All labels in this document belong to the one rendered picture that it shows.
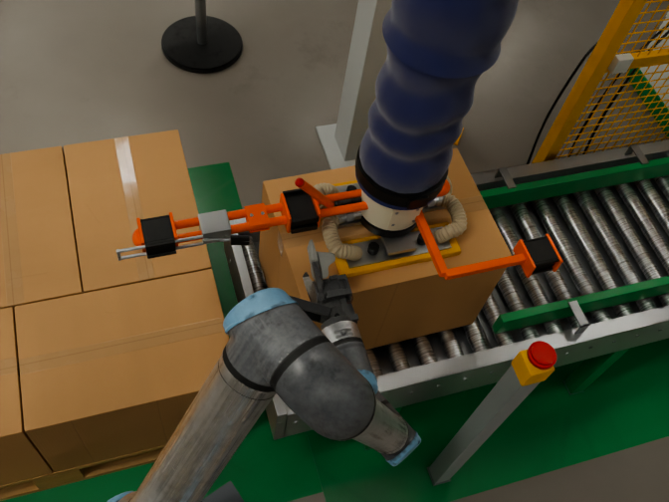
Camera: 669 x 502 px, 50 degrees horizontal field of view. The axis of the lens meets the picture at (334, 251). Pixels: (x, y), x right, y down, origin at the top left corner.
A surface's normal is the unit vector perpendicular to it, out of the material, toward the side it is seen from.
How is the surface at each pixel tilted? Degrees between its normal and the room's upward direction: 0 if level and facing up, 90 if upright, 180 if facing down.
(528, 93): 0
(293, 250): 0
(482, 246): 0
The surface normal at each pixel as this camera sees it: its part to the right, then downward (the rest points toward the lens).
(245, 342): -0.65, 0.05
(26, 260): 0.12, -0.54
